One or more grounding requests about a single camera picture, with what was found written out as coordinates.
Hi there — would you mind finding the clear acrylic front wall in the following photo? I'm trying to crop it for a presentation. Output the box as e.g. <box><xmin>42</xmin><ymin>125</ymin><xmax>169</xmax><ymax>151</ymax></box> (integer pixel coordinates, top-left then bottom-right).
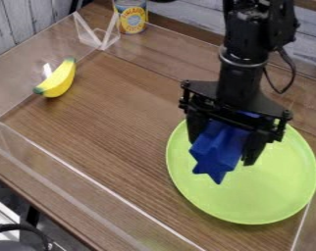
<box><xmin>0</xmin><ymin>121</ymin><xmax>205</xmax><ymax>251</ymax></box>

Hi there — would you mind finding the blue star-shaped block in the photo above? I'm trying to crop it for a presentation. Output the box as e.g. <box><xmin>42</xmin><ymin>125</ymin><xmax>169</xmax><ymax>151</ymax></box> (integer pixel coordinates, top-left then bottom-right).
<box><xmin>189</xmin><ymin>121</ymin><xmax>250</xmax><ymax>184</ymax></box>

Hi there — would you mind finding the green round plate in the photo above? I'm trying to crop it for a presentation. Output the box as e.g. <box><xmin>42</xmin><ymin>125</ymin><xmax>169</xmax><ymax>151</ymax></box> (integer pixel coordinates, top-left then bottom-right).
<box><xmin>165</xmin><ymin>123</ymin><xmax>316</xmax><ymax>225</ymax></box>

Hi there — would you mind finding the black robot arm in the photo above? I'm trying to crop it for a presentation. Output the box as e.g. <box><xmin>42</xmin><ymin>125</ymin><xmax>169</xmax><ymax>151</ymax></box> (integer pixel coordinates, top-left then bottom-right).
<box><xmin>179</xmin><ymin>0</ymin><xmax>299</xmax><ymax>166</ymax></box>

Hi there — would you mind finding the yellow blue labelled can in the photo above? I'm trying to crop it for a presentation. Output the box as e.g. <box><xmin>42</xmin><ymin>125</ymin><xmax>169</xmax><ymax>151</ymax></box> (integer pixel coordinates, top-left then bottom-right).
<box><xmin>113</xmin><ymin>0</ymin><xmax>149</xmax><ymax>34</ymax></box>

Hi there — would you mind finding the yellow toy banana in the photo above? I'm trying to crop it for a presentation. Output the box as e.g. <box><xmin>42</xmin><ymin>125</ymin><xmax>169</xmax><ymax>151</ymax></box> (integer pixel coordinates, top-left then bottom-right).
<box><xmin>32</xmin><ymin>57</ymin><xmax>78</xmax><ymax>98</ymax></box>

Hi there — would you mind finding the black cable bottom left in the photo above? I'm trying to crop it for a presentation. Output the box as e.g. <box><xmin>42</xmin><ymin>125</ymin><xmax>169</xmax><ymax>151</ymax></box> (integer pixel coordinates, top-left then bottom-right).
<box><xmin>0</xmin><ymin>224</ymin><xmax>56</xmax><ymax>251</ymax></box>

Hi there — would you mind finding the clear acrylic corner bracket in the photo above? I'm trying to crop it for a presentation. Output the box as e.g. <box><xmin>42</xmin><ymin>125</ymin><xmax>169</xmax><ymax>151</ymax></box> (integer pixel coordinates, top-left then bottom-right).
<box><xmin>74</xmin><ymin>12</ymin><xmax>121</xmax><ymax>51</ymax></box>

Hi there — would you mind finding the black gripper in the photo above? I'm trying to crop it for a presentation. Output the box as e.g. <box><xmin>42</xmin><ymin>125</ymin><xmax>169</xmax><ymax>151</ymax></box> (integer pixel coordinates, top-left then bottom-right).
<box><xmin>179</xmin><ymin>79</ymin><xmax>292</xmax><ymax>166</ymax></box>

